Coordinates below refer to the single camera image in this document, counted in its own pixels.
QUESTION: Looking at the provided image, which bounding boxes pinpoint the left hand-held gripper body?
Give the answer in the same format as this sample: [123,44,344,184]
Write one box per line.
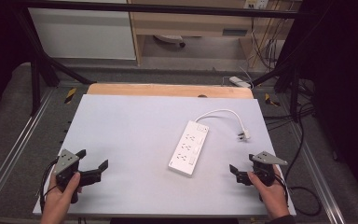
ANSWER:
[53,148,82,190]

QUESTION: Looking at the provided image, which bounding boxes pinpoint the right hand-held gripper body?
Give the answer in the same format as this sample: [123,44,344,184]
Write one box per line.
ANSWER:
[249,150,289,188]

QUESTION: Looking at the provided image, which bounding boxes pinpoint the person's right hand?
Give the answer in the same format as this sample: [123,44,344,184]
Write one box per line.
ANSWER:
[247,163,291,220]

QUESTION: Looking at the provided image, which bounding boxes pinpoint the person's left hand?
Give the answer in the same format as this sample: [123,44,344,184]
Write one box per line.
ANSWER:
[40,172,83,219]

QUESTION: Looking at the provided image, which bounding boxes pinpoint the white power plug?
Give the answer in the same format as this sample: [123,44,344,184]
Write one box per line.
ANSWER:
[238,129,251,142]

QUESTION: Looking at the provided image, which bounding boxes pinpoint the light grey table mat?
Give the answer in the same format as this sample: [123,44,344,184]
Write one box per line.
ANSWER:
[32,93,296,217]

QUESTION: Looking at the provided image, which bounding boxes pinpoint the yellow black tape marker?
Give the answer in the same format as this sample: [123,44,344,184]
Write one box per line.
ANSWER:
[264,92,282,107]
[63,87,77,105]

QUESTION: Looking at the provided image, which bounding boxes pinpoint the white floor power strip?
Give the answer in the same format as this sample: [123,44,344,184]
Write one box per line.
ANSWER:
[228,76,253,89]

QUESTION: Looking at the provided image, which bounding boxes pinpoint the wooden table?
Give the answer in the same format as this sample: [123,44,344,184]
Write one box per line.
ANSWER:
[86,82,255,100]

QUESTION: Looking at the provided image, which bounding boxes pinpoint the white cabinet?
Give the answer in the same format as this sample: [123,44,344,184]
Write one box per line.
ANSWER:
[27,0,137,61]

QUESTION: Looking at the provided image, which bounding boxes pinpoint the office chair base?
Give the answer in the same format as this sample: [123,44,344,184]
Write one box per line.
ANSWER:
[153,34,187,49]

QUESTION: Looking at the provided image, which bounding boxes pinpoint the wooden desk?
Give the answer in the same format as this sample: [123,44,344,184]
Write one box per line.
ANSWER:
[127,0,302,67]

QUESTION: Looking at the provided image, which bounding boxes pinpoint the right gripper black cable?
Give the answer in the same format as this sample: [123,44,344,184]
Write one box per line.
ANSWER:
[272,171,291,207]

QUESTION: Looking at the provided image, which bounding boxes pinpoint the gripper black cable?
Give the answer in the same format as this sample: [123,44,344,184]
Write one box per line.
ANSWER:
[272,171,291,207]
[38,158,60,215]

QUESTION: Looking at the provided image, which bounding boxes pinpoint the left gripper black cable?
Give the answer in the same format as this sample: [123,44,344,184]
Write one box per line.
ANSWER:
[38,158,60,215]

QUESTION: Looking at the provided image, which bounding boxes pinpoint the black floor cable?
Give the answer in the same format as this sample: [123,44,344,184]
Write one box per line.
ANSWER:
[262,78,324,217]

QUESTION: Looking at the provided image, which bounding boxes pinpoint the aluminium floor rail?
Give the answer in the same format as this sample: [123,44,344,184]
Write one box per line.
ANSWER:
[0,88,57,204]
[287,119,347,224]

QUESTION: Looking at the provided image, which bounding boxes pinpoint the white power strip cable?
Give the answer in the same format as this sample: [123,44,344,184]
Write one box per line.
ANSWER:
[194,108,246,133]

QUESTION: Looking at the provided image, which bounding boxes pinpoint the bundle of hanging cables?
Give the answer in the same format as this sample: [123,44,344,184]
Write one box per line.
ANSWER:
[250,7,282,71]

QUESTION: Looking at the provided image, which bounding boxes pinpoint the white wall socket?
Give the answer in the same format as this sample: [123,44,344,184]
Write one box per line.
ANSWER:
[243,0,269,10]

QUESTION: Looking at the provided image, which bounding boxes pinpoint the black metal frame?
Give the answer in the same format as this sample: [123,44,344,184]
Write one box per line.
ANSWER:
[10,0,306,123]

